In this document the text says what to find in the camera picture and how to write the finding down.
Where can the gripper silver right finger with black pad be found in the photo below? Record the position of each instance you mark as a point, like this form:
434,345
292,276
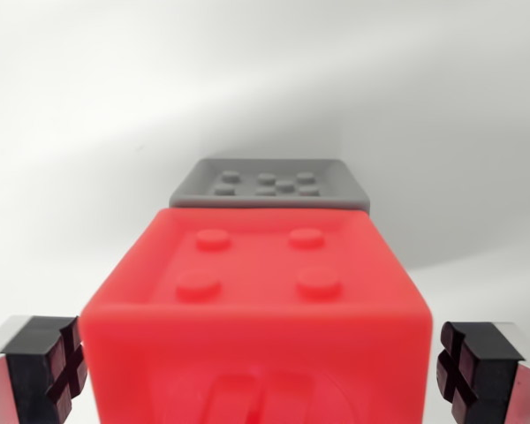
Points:
486,380

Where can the red studded cube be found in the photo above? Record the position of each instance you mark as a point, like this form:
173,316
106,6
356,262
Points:
256,335

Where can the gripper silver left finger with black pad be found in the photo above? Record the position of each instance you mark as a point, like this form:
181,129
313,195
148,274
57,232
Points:
31,380

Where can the grey studded cube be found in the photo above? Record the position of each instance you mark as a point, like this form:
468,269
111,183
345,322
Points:
269,183

